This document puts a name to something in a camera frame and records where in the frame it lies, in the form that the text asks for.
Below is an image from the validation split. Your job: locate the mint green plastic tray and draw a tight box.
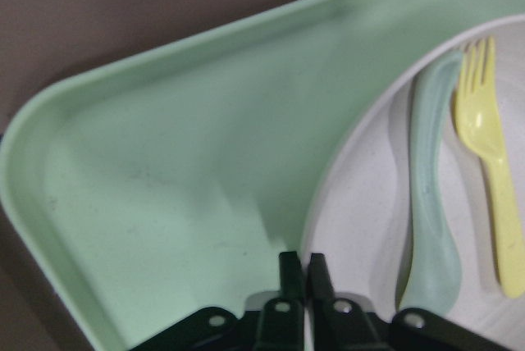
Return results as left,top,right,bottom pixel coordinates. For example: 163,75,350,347
1,0,524,350

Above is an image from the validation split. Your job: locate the white round plate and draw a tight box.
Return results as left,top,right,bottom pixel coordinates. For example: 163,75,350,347
304,15,524,350

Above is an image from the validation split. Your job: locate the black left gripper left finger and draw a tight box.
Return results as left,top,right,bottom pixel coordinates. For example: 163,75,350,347
278,251,306,304

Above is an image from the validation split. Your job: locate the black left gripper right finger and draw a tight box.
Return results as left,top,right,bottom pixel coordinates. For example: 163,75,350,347
307,253,336,305

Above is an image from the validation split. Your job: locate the teal plastic spoon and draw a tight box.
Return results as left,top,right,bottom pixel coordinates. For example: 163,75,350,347
399,50,463,315

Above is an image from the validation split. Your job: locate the yellow plastic fork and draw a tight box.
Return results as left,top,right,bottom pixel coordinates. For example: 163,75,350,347
454,36,524,299

